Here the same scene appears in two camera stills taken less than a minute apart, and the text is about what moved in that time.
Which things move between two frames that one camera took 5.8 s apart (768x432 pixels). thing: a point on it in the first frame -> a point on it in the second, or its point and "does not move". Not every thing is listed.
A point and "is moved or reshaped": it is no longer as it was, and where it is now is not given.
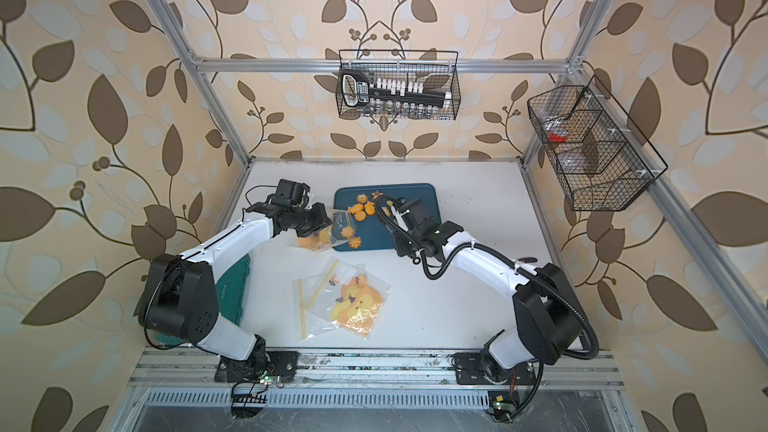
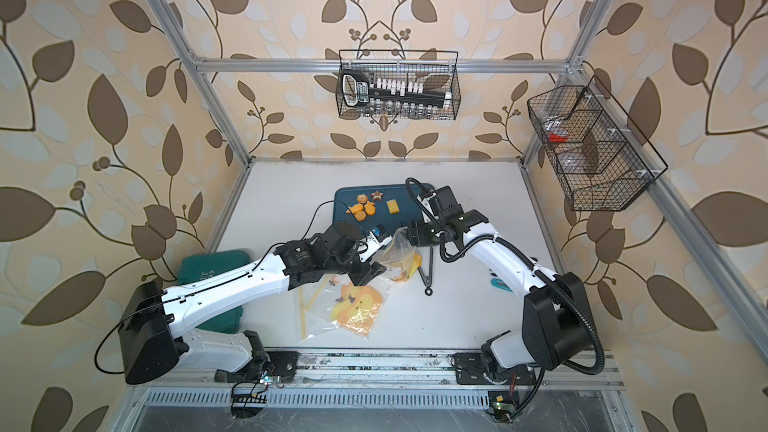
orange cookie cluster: x=360 y=211 does not move
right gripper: x=400 y=247 -> x=417 y=230
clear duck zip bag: x=340 y=231 is moved or reshaped
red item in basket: x=553 y=137 does not move
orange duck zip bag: x=359 y=303 does not move
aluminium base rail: x=374 y=369 does not move
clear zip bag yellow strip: x=313 y=301 does not move
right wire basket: x=599 y=157 does not move
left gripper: x=320 y=219 -> x=366 y=271
